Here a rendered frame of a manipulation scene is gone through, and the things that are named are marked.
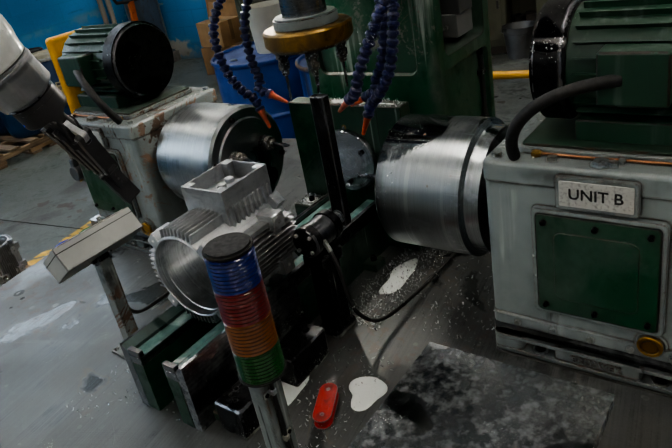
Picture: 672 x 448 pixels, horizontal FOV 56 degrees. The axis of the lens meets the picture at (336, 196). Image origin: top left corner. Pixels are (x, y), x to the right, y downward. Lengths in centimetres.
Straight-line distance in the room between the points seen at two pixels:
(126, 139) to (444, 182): 82
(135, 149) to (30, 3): 620
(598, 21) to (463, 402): 55
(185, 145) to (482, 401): 88
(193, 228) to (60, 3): 697
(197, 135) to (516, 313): 78
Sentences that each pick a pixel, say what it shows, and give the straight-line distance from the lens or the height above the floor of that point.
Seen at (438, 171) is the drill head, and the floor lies 111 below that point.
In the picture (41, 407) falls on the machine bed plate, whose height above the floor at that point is 80.
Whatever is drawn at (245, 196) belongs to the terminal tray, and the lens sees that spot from 112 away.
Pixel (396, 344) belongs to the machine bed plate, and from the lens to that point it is 120.
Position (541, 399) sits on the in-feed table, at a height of 92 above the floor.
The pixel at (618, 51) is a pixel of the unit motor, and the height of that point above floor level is 131.
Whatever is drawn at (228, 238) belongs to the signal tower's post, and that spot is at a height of 122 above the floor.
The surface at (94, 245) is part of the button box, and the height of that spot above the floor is 106.
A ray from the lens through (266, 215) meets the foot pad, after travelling 112.
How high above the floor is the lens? 156
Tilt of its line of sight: 25 degrees down
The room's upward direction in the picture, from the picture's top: 11 degrees counter-clockwise
